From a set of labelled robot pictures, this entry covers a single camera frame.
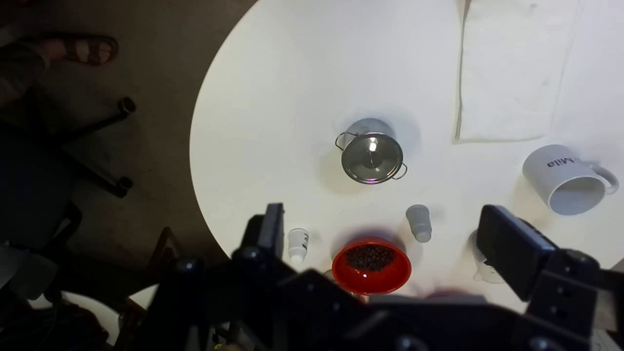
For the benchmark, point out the white mug with print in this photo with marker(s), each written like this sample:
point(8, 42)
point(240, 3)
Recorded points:
point(566, 175)

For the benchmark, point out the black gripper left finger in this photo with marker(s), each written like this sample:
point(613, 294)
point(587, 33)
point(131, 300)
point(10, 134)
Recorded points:
point(273, 226)

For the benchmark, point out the white towel with red stripes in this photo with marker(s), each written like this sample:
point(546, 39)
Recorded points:
point(513, 68)

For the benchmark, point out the small grey cup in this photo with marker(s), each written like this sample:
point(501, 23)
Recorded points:
point(420, 222)

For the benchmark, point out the small white shaker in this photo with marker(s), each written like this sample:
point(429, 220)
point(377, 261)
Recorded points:
point(297, 243)

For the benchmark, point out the black office chair base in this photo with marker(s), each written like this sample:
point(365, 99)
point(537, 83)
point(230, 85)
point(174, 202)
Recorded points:
point(98, 152)

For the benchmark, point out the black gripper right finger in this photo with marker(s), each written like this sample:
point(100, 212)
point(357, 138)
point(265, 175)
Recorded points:
point(513, 245)

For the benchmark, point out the red bowl with dark contents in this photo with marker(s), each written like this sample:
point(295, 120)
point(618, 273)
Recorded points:
point(371, 265)

